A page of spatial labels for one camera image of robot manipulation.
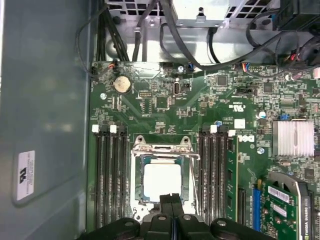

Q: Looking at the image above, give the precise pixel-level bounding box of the CPU socket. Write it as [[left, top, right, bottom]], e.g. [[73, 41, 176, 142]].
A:
[[129, 134, 201, 223]]

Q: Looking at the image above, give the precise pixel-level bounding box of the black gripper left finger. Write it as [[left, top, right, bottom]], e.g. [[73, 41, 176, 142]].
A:
[[82, 194, 174, 240]]

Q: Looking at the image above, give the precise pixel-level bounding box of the black wire bundle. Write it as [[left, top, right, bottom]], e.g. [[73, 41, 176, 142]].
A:
[[96, 0, 131, 63]]

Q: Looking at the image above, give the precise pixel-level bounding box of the blue expansion slot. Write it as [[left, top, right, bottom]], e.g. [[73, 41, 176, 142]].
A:
[[252, 187, 261, 232]]

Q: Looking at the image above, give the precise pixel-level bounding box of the green motherboard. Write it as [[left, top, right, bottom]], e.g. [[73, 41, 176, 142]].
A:
[[86, 61, 320, 240]]

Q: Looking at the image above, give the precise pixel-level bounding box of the green RAM stick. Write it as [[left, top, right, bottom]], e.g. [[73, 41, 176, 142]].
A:
[[226, 136, 238, 222]]

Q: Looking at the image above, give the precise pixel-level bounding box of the silver drive cage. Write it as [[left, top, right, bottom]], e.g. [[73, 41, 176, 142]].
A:
[[103, 0, 320, 66]]

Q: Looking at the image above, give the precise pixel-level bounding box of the black expansion slot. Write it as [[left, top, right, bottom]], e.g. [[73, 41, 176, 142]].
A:
[[238, 187, 248, 225]]

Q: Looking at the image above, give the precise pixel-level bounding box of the wire locking lever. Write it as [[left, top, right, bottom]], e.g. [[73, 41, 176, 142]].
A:
[[188, 153, 201, 216]]

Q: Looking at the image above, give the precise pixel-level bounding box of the silver chipset heatsink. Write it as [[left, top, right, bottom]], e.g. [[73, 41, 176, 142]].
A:
[[272, 119, 315, 157]]

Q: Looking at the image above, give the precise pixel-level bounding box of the coin cell battery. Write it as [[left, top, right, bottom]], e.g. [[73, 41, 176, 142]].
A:
[[113, 75, 132, 95]]

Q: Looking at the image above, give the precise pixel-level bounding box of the black PC case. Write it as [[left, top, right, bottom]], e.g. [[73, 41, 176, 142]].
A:
[[0, 0, 320, 240]]

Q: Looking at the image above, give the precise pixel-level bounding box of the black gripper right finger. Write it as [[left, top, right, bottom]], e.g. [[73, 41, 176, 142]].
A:
[[173, 193, 276, 240]]

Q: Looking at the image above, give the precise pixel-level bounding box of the white case label sticker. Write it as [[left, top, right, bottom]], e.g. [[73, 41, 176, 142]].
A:
[[16, 149, 36, 202]]

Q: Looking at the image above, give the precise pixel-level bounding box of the silver CPU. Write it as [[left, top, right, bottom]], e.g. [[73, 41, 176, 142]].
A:
[[139, 154, 187, 203]]

